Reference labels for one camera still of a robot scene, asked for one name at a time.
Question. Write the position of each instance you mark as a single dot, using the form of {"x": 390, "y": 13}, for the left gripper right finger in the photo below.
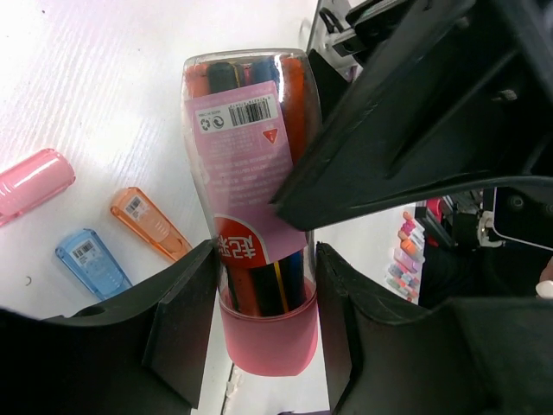
{"x": 385, "y": 355}

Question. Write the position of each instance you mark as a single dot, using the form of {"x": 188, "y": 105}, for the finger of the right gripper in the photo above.
{"x": 454, "y": 95}

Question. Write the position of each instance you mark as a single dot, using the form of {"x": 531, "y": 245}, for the orange stapler case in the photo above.
{"x": 140, "y": 214}

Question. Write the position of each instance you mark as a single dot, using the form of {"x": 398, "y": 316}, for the blue stapler case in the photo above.
{"x": 87, "y": 257}

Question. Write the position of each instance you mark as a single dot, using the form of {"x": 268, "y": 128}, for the pink stapler case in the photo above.
{"x": 33, "y": 181}

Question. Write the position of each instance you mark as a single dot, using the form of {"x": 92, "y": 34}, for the pink marker tube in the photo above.
{"x": 248, "y": 117}

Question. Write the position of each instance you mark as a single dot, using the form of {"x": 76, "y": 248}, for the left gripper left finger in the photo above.
{"x": 140, "y": 352}

